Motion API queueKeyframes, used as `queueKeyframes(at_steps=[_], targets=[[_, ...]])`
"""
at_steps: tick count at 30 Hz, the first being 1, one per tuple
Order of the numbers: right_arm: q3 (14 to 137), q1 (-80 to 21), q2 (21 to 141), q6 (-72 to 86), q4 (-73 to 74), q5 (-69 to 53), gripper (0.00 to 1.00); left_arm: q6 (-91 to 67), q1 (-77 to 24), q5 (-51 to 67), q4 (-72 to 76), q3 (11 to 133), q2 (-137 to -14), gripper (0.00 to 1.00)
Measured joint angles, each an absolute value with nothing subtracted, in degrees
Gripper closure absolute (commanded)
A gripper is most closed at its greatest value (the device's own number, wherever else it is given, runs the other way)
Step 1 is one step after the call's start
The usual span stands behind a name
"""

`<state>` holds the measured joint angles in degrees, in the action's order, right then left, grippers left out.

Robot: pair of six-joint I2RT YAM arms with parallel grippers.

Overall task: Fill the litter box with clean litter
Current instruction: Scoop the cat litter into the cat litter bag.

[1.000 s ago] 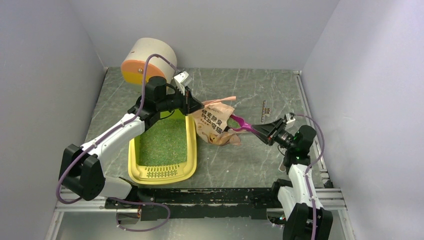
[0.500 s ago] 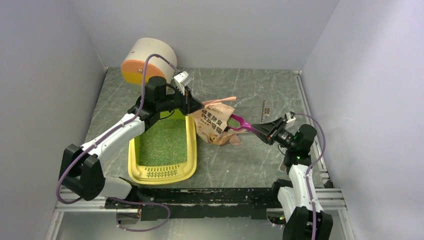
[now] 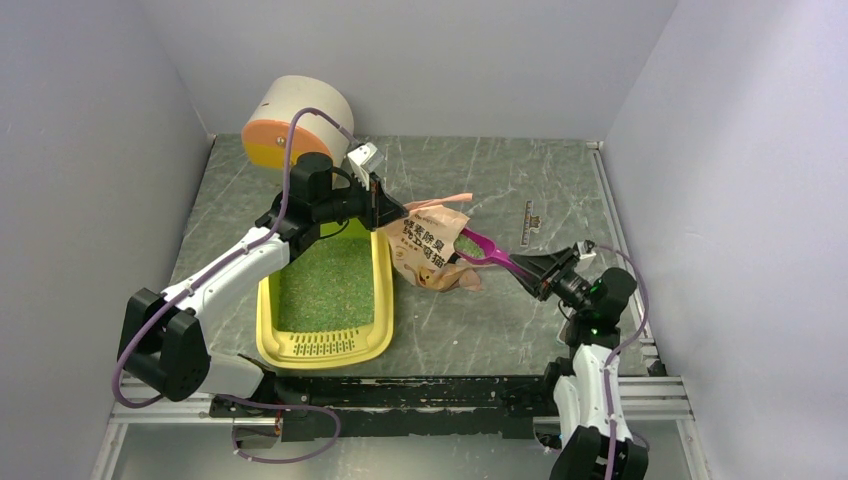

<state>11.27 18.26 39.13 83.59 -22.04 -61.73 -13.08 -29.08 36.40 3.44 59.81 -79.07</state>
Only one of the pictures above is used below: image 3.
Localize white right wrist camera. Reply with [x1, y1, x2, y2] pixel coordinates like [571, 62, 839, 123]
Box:
[575, 240, 596, 264]

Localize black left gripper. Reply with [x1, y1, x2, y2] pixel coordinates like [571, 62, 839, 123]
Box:
[314, 169, 409, 232]

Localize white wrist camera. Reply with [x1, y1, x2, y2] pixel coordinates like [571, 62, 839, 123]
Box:
[345, 142, 385, 189]
[575, 240, 596, 264]

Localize yellow litter box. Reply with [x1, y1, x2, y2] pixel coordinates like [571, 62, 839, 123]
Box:
[256, 221, 394, 370]

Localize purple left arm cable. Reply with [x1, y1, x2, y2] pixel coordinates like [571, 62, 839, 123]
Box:
[111, 107, 362, 464]

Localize magenta plastic scoop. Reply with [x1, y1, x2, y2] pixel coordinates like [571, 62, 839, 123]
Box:
[454, 228, 527, 278]

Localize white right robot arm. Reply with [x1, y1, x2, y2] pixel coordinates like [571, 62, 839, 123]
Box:
[510, 241, 649, 479]

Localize orange cat litter bag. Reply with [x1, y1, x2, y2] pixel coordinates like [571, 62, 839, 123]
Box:
[382, 192, 482, 292]

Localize round cream drawer cabinet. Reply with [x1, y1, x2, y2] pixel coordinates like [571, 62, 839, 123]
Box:
[241, 75, 354, 171]

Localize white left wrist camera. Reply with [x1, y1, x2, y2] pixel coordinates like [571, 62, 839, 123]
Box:
[345, 142, 385, 189]

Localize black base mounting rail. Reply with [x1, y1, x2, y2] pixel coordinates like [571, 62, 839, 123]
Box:
[209, 372, 597, 442]

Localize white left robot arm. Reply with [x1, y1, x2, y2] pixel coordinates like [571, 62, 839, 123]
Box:
[112, 143, 408, 416]

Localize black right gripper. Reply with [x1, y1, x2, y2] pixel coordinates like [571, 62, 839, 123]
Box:
[506, 247, 594, 315]

